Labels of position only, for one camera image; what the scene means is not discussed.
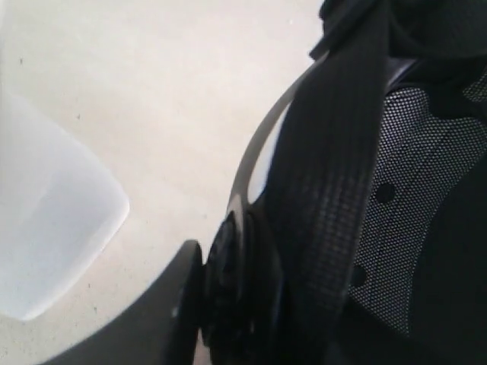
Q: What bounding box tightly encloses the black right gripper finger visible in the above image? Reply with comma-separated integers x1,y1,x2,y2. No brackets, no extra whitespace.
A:
46,240,202,365

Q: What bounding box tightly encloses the black helmet with tinted visor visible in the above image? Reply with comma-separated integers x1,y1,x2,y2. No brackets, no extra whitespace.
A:
201,1,486,364

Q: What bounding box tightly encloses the white mannequin head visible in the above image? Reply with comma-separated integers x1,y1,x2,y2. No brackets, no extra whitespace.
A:
1,94,129,321

